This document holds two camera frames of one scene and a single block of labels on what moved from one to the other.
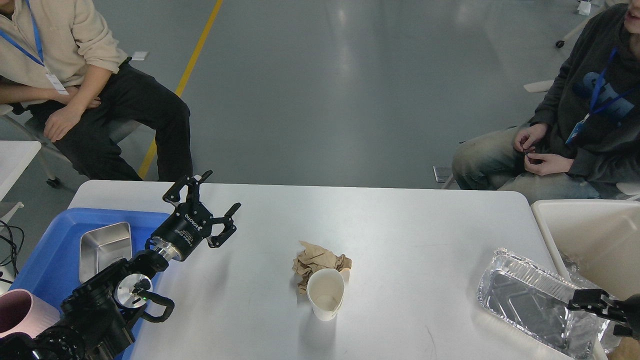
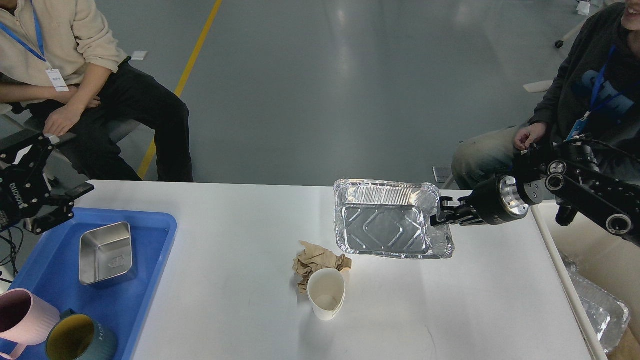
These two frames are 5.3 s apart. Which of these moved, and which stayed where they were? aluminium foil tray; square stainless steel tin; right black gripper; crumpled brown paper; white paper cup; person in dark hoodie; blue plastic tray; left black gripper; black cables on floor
Moved: right black gripper; aluminium foil tray; left black gripper
Stayed: person in dark hoodie; white paper cup; black cables on floor; blue plastic tray; crumpled brown paper; square stainless steel tin
